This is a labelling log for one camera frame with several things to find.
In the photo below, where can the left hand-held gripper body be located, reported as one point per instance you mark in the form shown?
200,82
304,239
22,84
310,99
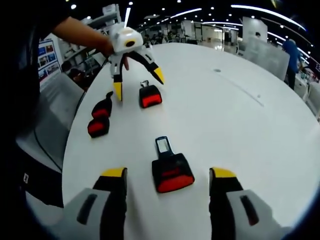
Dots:
125,37

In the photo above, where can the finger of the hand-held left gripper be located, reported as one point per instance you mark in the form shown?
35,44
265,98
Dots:
150,63
117,82

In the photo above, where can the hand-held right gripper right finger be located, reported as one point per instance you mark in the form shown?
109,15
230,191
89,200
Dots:
225,200

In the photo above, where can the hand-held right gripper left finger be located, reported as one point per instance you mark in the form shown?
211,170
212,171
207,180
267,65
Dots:
113,200

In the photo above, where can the black seat belt buckle with metal tongue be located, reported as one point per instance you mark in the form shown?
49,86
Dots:
102,108
172,172
98,127
150,96

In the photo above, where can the person's left forearm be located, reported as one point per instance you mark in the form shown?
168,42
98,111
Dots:
80,33

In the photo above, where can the poster board with pictures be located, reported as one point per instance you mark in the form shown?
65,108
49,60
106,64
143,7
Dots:
48,61

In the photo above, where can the person's body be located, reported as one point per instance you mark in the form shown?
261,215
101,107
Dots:
17,100

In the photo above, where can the frosted desk partition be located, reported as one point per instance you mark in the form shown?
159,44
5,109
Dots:
267,57

